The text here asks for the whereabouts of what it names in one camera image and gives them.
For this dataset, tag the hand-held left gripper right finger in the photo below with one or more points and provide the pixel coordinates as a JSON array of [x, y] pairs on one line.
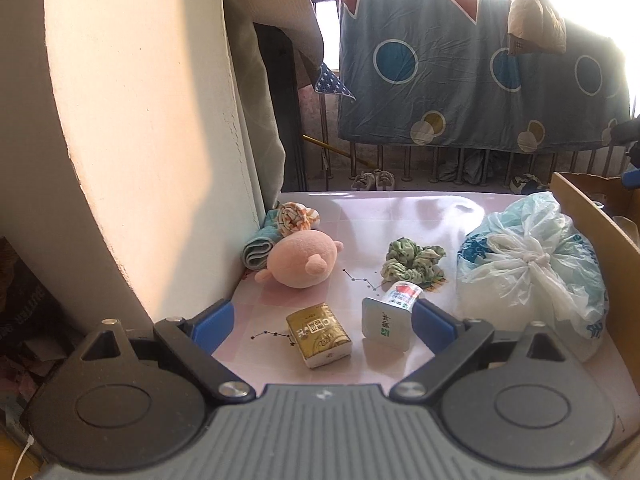
[[434, 322]]

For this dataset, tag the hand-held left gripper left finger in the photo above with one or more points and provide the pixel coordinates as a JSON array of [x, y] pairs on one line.
[[216, 325]]

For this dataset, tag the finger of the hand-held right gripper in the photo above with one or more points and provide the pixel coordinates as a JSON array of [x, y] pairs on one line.
[[632, 180]]

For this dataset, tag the brown cardboard box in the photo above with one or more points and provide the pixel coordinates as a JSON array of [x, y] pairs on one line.
[[620, 260]]

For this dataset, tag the blue checked towel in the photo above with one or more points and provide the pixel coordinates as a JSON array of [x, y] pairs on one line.
[[257, 250]]

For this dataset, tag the white plastic bag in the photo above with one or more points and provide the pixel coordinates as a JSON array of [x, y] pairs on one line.
[[520, 270]]

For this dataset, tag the gold tissue packet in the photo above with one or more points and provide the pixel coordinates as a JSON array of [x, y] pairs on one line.
[[320, 335]]

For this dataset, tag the pink plush toy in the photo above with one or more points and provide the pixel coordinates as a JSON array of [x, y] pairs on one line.
[[300, 260]]

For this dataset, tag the orange striped towel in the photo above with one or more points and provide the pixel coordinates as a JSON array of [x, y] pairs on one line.
[[295, 217]]

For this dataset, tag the green floral scrunchie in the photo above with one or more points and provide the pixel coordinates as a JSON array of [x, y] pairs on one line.
[[410, 260]]

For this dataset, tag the black and white shoes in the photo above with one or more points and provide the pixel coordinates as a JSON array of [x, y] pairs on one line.
[[527, 184]]

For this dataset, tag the grey hanging cloth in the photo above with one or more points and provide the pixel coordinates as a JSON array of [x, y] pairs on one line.
[[472, 165]]

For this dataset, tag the metal balcony railing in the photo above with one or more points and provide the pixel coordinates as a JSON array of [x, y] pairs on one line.
[[381, 162]]

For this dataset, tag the beige hanging cloth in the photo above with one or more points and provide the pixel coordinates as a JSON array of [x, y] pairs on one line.
[[537, 20]]

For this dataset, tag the yellow pole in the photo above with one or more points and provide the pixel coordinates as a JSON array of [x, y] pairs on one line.
[[335, 150]]

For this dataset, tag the blue circle-print hanging blanket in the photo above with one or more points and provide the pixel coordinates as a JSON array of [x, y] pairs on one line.
[[450, 90]]

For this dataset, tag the blue star-print cloth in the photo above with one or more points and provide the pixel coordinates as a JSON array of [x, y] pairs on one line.
[[330, 82]]

